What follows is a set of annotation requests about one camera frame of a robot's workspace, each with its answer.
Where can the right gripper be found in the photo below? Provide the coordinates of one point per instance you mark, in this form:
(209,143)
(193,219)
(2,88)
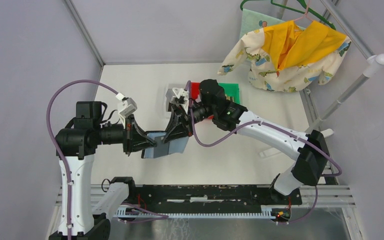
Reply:
(178,116)

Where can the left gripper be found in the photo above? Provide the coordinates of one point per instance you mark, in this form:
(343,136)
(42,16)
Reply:
(135,138)

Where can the black leather card holder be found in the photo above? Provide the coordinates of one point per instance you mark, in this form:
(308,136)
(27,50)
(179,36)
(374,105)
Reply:
(176,146)

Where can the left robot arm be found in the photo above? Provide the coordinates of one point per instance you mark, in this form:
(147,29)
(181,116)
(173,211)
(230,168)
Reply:
(76,148)

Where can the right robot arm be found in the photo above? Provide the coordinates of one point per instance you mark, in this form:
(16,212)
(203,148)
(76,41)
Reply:
(308,150)

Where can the cards in green bin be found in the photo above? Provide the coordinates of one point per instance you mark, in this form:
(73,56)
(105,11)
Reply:
(231,98)

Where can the white plastic bin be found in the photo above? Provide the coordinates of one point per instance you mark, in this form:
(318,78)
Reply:
(166,102)

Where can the red plastic bin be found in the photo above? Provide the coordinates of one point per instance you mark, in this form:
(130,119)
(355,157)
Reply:
(195,91)

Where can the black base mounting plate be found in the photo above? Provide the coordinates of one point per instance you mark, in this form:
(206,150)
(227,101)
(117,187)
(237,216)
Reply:
(209,199)

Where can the green plastic bin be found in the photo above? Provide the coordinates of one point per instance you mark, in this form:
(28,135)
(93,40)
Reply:
(232,89)

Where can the yellow cream children's jacket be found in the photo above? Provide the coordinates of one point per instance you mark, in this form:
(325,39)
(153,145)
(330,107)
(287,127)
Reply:
(323,52)

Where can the light green towel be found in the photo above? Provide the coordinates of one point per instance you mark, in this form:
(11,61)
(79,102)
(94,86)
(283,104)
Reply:
(251,23)

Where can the white clothes rack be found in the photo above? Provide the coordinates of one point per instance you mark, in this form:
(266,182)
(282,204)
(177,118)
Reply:
(357,88)

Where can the pink clothes hanger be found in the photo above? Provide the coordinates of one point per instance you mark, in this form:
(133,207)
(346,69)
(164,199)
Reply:
(305,15)

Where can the green clothes hanger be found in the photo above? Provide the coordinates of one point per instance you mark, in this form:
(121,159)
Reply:
(323,19)

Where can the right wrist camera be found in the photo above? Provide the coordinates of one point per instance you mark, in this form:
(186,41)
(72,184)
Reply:
(179,97)

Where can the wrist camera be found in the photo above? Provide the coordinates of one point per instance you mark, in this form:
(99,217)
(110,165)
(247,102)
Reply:
(179,97)
(125,108)

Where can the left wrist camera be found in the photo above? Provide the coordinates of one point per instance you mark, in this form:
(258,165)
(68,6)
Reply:
(125,108)

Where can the white cable tray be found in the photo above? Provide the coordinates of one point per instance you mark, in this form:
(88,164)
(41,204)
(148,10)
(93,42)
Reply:
(127,212)

